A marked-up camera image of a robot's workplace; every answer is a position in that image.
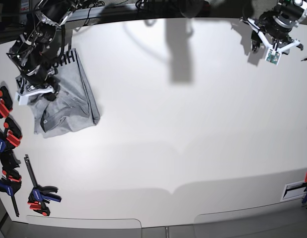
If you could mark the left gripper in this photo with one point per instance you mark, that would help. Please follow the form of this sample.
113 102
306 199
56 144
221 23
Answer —
266 24

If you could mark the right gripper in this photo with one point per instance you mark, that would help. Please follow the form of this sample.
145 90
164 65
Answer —
38 80

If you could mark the grey T-shirt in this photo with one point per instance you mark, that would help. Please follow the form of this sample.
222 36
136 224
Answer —
74 108

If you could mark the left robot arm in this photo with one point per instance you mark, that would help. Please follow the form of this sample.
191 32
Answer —
293 10

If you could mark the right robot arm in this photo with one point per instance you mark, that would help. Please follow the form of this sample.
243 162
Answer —
27 53

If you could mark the upper black-red clamp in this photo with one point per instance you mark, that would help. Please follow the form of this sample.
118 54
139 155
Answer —
6 103

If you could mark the middle blue-red clamp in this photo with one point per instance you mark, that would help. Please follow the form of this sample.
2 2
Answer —
11 136

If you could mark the blue-red clamp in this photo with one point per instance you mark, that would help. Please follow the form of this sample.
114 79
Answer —
10 183
11 136

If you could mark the lower blue-red clamp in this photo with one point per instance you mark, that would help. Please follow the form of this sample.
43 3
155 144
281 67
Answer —
10 183

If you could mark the bar clamp on table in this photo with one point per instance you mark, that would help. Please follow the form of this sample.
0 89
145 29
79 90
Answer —
40 196

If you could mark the white label sticker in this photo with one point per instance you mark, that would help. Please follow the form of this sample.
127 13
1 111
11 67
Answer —
293 191

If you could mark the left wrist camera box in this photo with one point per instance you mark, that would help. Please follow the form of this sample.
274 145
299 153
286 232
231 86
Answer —
272 56

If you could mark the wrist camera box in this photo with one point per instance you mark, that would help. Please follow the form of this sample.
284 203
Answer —
272 56
21 99

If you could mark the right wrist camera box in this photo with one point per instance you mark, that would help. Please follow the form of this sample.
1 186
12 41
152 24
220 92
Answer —
21 99

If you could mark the aluminium rail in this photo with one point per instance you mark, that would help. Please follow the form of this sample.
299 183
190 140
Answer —
102 11

